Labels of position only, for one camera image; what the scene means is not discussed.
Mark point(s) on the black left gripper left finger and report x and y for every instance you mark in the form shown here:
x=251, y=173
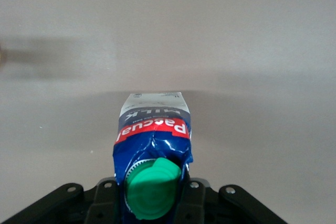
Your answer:
x=103, y=203

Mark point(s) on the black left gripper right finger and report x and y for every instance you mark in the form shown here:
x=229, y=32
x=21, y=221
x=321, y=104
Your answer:
x=193, y=203

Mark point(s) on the blue milk carton green cap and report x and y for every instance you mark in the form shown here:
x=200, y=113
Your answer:
x=152, y=155

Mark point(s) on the brown table cover sheet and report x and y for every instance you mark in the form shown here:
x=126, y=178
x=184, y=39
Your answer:
x=236, y=37

